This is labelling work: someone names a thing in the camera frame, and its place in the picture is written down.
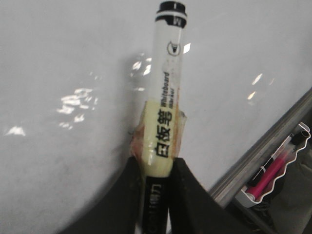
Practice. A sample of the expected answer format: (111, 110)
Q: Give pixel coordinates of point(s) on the grey aluminium whiteboard frame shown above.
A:
(229, 185)

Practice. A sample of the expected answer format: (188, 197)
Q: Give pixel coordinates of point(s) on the black marker in tray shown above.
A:
(288, 148)

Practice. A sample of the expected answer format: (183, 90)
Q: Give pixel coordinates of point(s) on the white whiteboard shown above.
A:
(73, 82)

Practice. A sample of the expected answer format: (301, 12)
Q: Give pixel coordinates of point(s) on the pink marker in tray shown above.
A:
(256, 191)

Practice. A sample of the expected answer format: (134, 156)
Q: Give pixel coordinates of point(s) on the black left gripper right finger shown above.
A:
(193, 211)

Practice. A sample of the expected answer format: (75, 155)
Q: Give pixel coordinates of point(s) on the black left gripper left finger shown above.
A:
(117, 211)

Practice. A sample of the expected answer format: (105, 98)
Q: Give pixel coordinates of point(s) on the white pen tray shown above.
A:
(244, 198)

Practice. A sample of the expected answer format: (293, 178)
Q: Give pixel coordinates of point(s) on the black white whiteboard marker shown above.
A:
(161, 114)

